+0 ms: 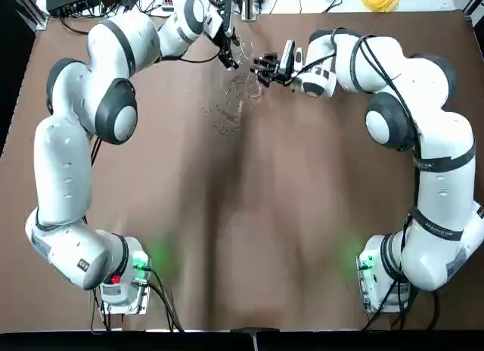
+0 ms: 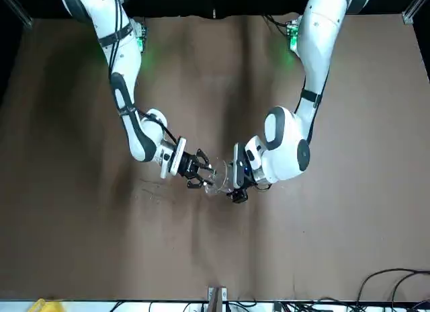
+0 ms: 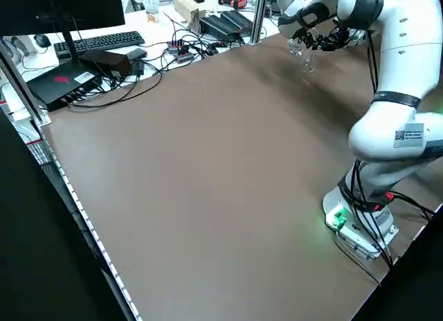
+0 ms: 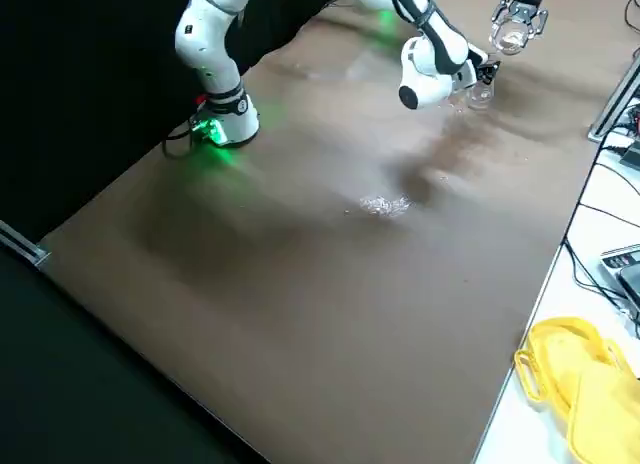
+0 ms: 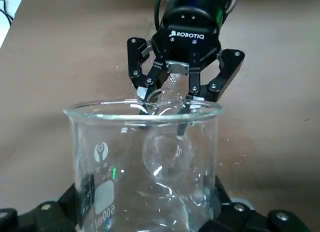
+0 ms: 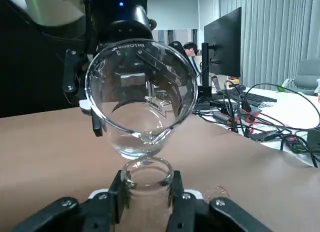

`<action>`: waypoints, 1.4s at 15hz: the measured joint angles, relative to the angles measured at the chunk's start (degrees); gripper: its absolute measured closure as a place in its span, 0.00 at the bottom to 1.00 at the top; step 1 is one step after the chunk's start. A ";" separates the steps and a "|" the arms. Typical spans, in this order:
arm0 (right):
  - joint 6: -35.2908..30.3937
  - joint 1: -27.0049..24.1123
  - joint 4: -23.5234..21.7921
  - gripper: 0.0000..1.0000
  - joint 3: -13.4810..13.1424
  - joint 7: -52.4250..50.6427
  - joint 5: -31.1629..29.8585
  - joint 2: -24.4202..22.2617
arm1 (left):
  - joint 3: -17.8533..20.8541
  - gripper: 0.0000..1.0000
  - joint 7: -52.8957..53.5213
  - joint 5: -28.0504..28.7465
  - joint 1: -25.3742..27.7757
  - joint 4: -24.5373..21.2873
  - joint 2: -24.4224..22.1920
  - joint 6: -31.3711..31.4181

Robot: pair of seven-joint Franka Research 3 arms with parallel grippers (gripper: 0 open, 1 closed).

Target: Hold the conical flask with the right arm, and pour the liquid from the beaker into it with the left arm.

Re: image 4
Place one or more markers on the clear glass conical flask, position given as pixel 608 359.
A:
pixel 480 94

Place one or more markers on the clear glass beaker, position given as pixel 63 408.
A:
pixel 507 39

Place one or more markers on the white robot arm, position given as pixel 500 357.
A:
pixel 210 59

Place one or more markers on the grey keypad device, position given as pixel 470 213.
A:
pixel 620 261

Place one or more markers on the yellow fabric bag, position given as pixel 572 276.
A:
pixel 590 384

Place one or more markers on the aluminium corner post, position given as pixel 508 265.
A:
pixel 612 104

